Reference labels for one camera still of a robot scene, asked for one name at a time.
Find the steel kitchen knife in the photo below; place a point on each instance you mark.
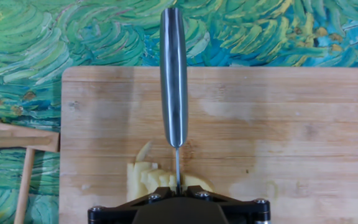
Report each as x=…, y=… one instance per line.
x=173, y=77

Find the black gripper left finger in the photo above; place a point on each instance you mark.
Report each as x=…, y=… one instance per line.
x=110, y=215

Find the thin potato slice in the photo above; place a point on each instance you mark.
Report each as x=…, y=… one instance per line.
x=143, y=152

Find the painted landscape tablecloth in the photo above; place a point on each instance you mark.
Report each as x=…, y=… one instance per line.
x=42, y=40

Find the wooden peg rack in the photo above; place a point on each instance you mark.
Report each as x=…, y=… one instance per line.
x=42, y=140

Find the bamboo cutting board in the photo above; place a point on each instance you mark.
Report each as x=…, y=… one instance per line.
x=275, y=124

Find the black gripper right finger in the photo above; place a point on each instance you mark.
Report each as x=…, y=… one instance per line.
x=244, y=213

